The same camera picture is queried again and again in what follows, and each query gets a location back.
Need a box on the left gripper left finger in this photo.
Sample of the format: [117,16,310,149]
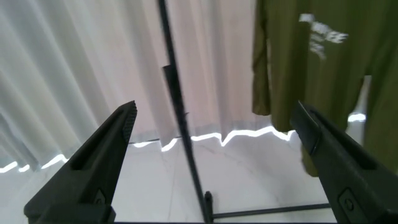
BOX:
[24,100,138,223]

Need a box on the black clothes rack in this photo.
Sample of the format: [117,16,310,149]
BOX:
[157,0,331,223]

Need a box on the white curtain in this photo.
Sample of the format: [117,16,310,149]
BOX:
[0,0,398,175]

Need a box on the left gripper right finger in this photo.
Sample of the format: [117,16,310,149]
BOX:
[289,101,398,223]

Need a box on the green printed shirt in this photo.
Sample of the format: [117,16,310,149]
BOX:
[251,0,398,177]

